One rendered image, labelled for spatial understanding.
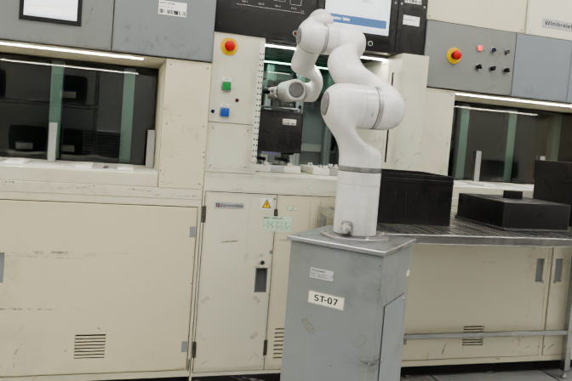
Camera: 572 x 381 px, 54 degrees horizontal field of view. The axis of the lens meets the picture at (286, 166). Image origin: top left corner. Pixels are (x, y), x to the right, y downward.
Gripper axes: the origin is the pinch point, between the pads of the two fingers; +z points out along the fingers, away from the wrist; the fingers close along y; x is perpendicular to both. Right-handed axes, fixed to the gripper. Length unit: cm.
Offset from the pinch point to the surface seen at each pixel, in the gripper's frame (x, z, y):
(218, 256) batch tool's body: -67, -29, -26
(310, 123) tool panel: -10, 60, 38
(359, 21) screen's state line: 29.9, -30.0, 24.8
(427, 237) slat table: -46, -92, 27
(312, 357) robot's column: -77, -105, -12
